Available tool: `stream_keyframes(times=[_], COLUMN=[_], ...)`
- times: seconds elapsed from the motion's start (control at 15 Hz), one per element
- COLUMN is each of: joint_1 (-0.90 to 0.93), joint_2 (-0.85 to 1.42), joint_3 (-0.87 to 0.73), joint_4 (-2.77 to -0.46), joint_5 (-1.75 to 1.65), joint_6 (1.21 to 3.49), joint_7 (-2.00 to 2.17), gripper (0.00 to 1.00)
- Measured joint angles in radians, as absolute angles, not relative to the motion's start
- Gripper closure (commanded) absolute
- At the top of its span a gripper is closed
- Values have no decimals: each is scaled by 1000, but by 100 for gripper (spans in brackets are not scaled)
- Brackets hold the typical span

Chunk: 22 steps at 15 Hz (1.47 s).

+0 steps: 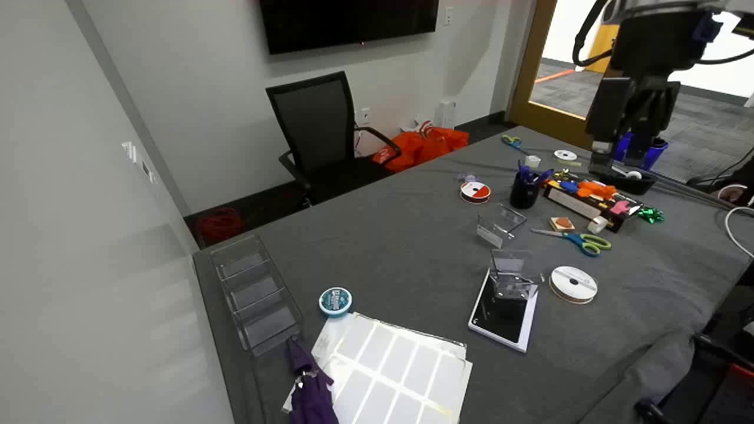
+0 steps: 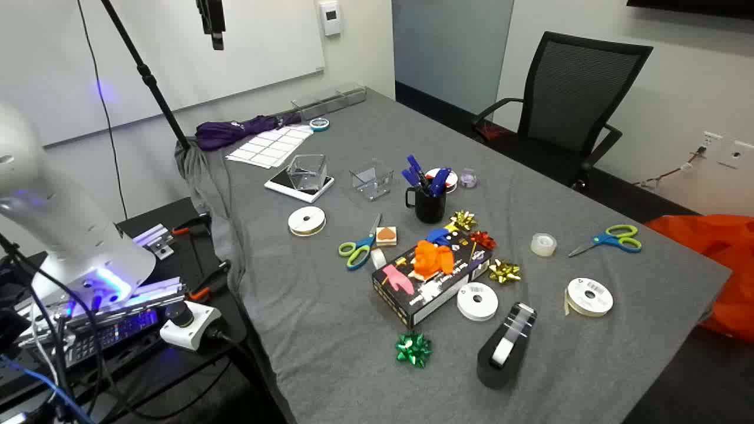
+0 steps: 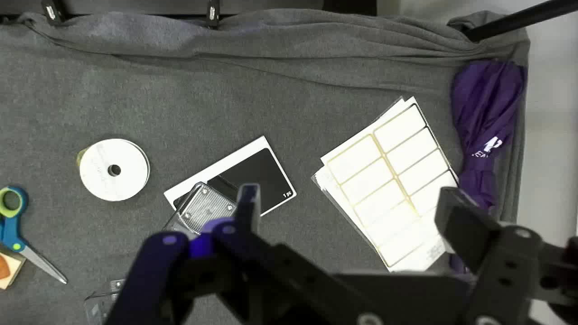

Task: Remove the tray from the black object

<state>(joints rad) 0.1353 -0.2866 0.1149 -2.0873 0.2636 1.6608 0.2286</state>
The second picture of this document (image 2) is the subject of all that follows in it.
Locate clear plastic tray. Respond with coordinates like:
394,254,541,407
350,160,397,202
285,150,331,196

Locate robot base platform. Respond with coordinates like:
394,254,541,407
13,274,189,365

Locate clear compartment organizer tray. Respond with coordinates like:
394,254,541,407
291,86,373,124

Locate small tan box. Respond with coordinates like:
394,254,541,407
373,225,400,250

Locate green and blue scissors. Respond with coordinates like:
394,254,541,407
337,214,387,274
566,222,645,261

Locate black mug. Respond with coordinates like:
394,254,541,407
403,183,451,227

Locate blue pen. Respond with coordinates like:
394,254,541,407
427,165,456,197
400,154,427,190

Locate orange gift bow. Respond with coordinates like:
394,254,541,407
410,239,460,280

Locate white and red ribbon roll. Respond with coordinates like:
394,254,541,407
422,165,462,197

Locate gold gift bow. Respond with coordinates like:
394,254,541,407
444,208,482,239
485,256,525,288

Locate black box of craft items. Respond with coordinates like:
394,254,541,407
371,233,498,329

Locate black tablet with white rim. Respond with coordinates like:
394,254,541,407
264,167,337,206

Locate red gift bow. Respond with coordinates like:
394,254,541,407
470,228,500,254

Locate grey table cloth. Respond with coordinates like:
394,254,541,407
175,86,733,424

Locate green gift bow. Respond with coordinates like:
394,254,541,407
394,329,436,369

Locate clear tape roll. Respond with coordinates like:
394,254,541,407
529,232,562,261

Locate purple ribbon bundle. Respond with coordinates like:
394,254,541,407
191,112,306,154

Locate black label maker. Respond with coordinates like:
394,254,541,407
473,300,543,392

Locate whiteboard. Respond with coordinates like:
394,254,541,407
0,0,327,150

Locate white power strip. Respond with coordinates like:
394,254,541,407
159,300,224,353

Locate white and gold ribbon spool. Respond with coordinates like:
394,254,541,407
562,276,618,321

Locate black mesh office chair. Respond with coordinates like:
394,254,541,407
470,28,658,194

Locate black tripod pole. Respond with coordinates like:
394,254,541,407
100,0,195,154

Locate orange bag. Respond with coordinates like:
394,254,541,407
644,213,754,346

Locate orange handled clamp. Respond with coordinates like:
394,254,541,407
187,263,234,303

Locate white wall thermostat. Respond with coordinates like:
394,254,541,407
316,0,346,41

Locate black hanging camera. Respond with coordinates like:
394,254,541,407
193,0,228,51

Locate black wall cable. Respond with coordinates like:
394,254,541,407
634,146,710,190

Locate thin black hanging cable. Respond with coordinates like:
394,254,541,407
74,0,133,227

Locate white wall socket plate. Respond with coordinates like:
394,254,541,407
698,128,754,173

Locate blue cable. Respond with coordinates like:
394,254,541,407
0,352,100,424

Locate black wall television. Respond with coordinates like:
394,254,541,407
624,0,754,24

